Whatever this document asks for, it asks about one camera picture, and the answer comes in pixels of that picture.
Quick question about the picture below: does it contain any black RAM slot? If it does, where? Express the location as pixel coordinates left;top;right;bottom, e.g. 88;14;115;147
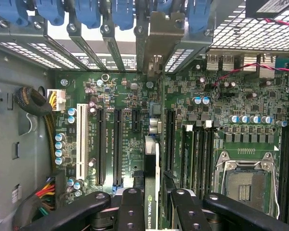
200;127;208;193
194;127;201;193
280;127;289;227
207;127;214;193

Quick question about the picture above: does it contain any green RAM stick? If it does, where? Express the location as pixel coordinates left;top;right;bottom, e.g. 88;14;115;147
182;124;195;191

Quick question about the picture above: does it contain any CPU socket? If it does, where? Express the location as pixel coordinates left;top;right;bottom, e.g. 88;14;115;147
214;150;280;220

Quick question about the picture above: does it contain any long PCIe expansion slot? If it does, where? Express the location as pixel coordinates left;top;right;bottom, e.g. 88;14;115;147
165;109;177;174
95;107;107;186
112;108;124;191

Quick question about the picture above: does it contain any metal socket cover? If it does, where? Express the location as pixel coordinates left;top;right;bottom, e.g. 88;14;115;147
215;151;277;175

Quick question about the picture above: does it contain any white PCI expansion slot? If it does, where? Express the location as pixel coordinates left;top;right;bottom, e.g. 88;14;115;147
76;103;89;181

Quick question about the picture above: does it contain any short PCIe expansion slot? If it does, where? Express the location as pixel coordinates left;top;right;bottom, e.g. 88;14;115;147
131;109;141;132

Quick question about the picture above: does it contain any green motherboard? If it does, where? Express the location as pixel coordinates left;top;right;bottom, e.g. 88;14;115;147
54;55;289;231

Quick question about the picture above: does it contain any white power connector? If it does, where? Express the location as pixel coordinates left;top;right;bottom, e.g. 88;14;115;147
47;88;67;113

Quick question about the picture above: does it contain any open grey PC case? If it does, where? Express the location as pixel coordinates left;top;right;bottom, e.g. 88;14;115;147
0;0;289;73

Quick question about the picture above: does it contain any coloured power wire bundle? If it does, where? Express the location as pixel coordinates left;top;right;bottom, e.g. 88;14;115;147
32;176;57;216

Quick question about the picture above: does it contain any wire locking lever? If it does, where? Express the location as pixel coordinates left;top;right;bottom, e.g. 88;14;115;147
270;166;280;220

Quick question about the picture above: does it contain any black sleeved power cable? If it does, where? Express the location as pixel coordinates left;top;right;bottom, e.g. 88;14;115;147
14;86;54;117

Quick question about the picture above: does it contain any red and black twisted wire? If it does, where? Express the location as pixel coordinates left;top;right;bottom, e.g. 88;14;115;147
210;62;289;102
264;17;289;27

